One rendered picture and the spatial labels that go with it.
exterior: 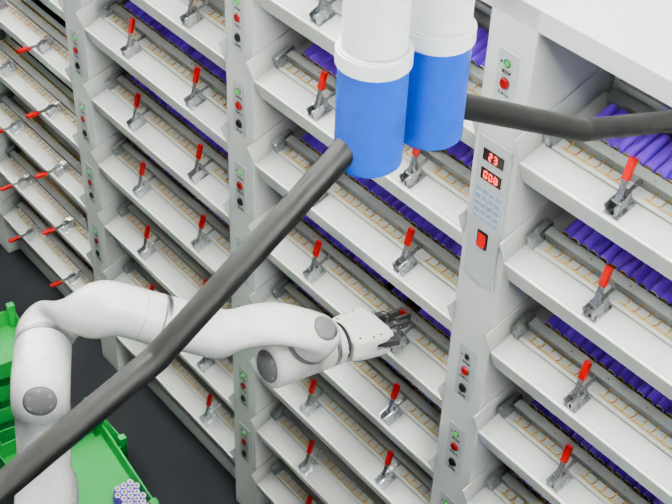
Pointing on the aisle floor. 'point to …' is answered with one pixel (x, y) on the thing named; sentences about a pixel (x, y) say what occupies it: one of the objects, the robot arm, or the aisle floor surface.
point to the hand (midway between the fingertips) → (398, 319)
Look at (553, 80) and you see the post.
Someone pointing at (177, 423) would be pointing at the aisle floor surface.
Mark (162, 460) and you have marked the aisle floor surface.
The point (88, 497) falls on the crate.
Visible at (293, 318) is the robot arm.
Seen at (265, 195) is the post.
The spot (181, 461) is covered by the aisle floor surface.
